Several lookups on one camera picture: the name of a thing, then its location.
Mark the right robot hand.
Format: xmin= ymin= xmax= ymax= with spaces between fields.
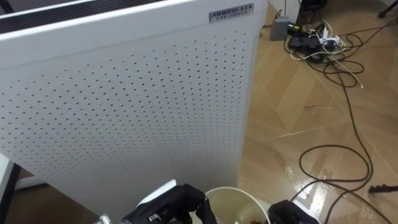
xmin=267 ymin=199 xmax=321 ymax=224

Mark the grey power adapter box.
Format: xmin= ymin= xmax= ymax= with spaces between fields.
xmin=269 ymin=16 xmax=290 ymax=42

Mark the white plug adapter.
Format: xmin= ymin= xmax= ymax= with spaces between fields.
xmin=317 ymin=27 xmax=340 ymax=47

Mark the black power strip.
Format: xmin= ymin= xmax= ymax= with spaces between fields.
xmin=287 ymin=32 xmax=338 ymax=54

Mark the white round bowl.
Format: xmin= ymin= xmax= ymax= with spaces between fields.
xmin=189 ymin=186 xmax=272 ymax=224

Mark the white cable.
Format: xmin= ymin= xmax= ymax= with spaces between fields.
xmin=290 ymin=19 xmax=364 ymax=90

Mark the long black floor cable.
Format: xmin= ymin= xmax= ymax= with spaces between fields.
xmin=283 ymin=18 xmax=398 ymax=224

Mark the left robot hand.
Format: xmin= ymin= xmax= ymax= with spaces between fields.
xmin=121 ymin=179 xmax=218 ymax=224

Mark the white perforated air purifier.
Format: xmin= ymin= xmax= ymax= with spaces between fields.
xmin=0 ymin=0 xmax=269 ymax=222

